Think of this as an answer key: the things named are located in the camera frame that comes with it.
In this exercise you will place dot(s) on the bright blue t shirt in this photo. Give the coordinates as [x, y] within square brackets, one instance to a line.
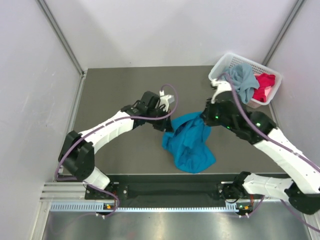
[187, 143]

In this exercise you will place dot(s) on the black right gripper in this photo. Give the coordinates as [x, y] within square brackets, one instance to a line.
[210, 105]

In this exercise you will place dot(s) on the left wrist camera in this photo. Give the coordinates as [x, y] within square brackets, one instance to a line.
[165, 98]

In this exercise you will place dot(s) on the left corner aluminium post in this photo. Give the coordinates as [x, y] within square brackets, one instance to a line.
[59, 34]

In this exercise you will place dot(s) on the white plastic laundry basket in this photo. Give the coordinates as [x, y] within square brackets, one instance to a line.
[230, 60]

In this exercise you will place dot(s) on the grey-blue t shirt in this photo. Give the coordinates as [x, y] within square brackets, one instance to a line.
[244, 81]

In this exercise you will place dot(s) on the pink garment in basket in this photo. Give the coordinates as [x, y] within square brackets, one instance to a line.
[267, 91]

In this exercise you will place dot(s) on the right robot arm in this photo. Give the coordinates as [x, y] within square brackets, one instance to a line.
[302, 187]

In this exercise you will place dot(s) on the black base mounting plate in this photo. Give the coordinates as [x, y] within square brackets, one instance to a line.
[168, 190]

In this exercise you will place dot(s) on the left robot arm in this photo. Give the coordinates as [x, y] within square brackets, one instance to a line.
[78, 151]

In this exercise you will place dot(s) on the red t shirt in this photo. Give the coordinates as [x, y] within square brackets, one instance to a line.
[265, 80]

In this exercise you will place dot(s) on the aluminium frame rail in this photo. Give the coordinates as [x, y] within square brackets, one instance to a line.
[62, 192]

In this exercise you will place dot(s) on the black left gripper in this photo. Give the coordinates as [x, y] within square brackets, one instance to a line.
[165, 125]

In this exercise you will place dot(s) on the grey slotted cable duct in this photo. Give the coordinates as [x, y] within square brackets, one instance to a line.
[104, 207]

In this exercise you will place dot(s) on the corner aluminium post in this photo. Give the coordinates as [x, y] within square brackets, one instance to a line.
[59, 34]
[297, 6]

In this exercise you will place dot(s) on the right corner aluminium post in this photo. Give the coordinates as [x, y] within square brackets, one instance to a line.
[297, 6]

